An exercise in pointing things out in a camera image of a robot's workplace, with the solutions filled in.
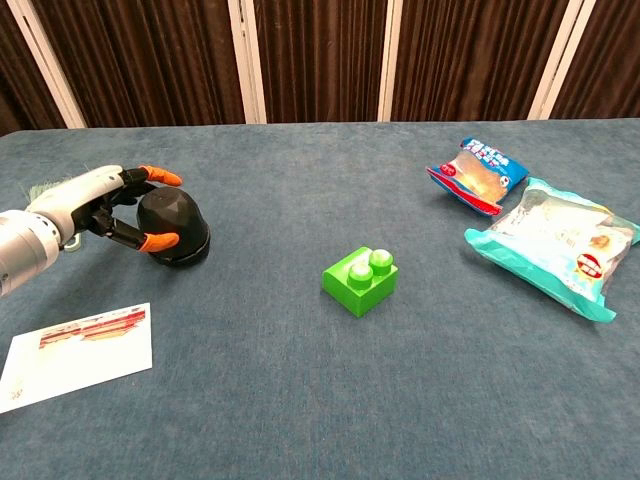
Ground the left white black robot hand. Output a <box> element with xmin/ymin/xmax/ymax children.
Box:
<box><xmin>27</xmin><ymin>164</ymin><xmax>184</xmax><ymax>254</ymax></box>

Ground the blue felt table mat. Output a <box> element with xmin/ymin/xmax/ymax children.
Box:
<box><xmin>0</xmin><ymin>117</ymin><xmax>640</xmax><ymax>480</ymax></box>

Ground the pale green hand brush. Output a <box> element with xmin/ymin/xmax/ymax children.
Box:
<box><xmin>17</xmin><ymin>169</ymin><xmax>86</xmax><ymax>252</ymax></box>

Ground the green toy building block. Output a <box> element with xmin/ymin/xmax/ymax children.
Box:
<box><xmin>321</xmin><ymin>246</ymin><xmax>400</xmax><ymax>318</ymax></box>

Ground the black round cup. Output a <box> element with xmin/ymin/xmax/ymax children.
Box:
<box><xmin>135</xmin><ymin>185</ymin><xmax>212</xmax><ymax>268</ymax></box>

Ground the white partition frame post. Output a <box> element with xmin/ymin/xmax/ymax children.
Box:
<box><xmin>6</xmin><ymin>0</ymin><xmax>89</xmax><ymax>130</ymax></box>
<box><xmin>376</xmin><ymin>0</ymin><xmax>404</xmax><ymax>123</ymax></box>
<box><xmin>526</xmin><ymin>0</ymin><xmax>584</xmax><ymax>121</ymax></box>
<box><xmin>227</xmin><ymin>0</ymin><xmax>269</xmax><ymax>125</ymax></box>

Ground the blue snack bag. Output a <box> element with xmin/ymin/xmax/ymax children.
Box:
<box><xmin>425</xmin><ymin>137</ymin><xmax>530</xmax><ymax>217</ymax></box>

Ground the dark brown curtain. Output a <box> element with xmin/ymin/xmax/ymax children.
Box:
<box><xmin>0</xmin><ymin>0</ymin><xmax>640</xmax><ymax>137</ymax></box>

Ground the white printed card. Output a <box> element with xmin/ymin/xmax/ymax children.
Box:
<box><xmin>0</xmin><ymin>302</ymin><xmax>153</xmax><ymax>415</ymax></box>

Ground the teal white snack bag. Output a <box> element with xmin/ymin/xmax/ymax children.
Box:
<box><xmin>463</xmin><ymin>177</ymin><xmax>640</xmax><ymax>325</ymax></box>

